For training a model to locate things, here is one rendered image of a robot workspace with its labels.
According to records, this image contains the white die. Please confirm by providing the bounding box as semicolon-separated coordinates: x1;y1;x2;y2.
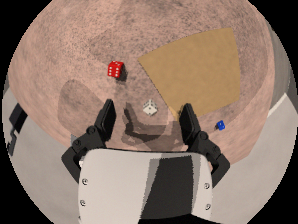
143;99;157;115

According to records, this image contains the tan flat mat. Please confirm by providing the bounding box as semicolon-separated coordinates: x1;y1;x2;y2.
138;27;240;124

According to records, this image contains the red die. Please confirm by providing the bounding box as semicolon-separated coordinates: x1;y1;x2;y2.
108;61;124;78

